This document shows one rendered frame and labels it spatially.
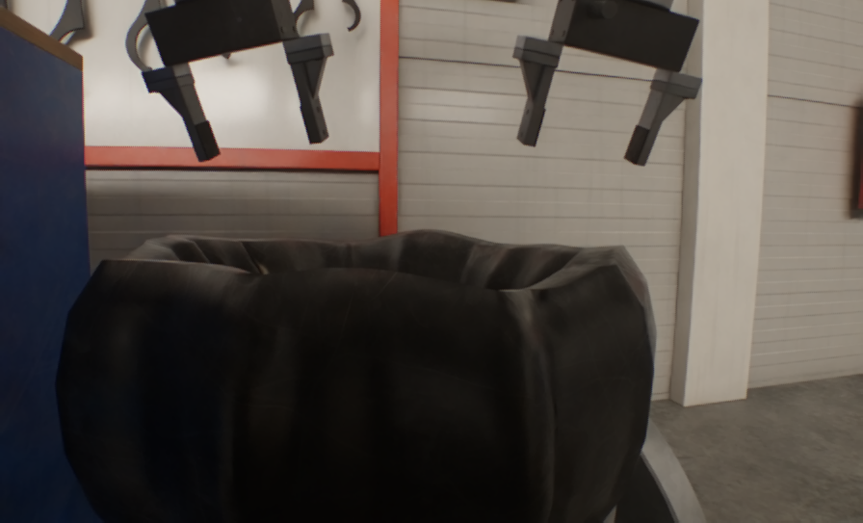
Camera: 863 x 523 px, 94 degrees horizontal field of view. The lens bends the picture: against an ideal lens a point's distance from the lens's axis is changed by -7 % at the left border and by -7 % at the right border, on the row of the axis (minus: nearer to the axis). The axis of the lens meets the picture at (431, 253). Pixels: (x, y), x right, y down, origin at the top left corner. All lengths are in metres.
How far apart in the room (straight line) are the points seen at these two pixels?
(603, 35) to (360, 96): 1.00
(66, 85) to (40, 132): 0.10
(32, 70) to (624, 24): 0.71
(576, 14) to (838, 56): 2.11
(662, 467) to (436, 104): 1.17
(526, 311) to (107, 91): 1.41
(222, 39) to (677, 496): 0.67
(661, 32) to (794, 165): 1.78
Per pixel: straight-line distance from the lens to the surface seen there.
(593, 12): 0.46
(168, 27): 0.52
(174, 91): 0.54
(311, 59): 0.46
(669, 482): 0.59
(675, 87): 0.53
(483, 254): 0.60
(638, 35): 0.49
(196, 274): 0.26
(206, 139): 0.55
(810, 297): 2.39
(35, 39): 0.79
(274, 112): 1.38
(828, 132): 2.42
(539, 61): 0.46
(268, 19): 0.47
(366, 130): 1.36
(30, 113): 0.76
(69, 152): 0.82
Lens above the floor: 0.70
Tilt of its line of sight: 5 degrees down
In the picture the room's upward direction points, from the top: 1 degrees clockwise
